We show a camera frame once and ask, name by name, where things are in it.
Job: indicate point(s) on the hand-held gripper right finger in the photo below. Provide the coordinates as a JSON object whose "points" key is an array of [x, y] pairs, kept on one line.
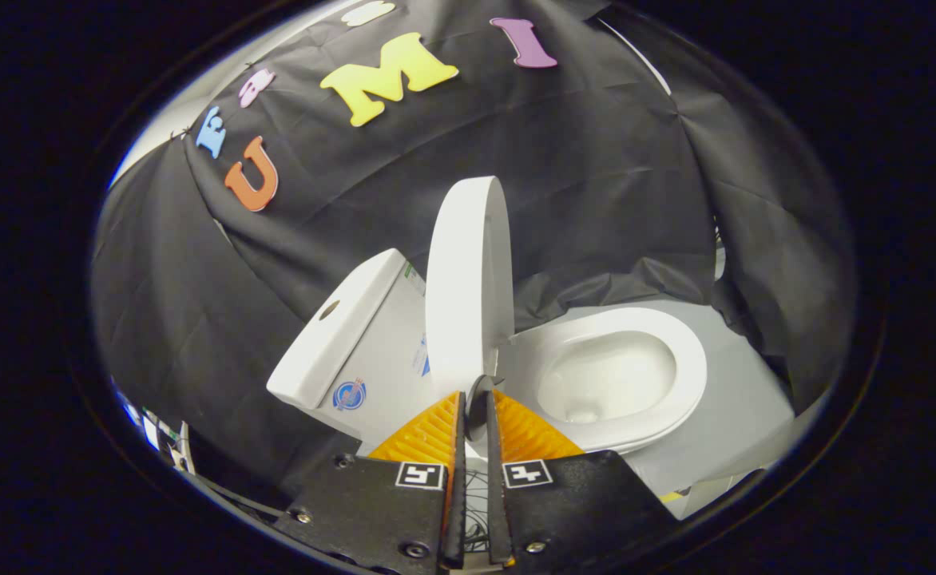
{"points": [[572, 503]]}

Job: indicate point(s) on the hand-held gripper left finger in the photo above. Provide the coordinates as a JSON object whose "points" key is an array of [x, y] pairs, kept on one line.
{"points": [[380, 511]]}

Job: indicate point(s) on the white toilet bowl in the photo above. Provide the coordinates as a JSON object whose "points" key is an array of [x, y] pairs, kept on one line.
{"points": [[644, 441]]}

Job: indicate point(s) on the white toilet seat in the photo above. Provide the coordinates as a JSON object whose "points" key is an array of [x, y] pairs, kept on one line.
{"points": [[688, 359]]}

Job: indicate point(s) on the black backdrop cloth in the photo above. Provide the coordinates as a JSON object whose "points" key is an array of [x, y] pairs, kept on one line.
{"points": [[596, 200]]}

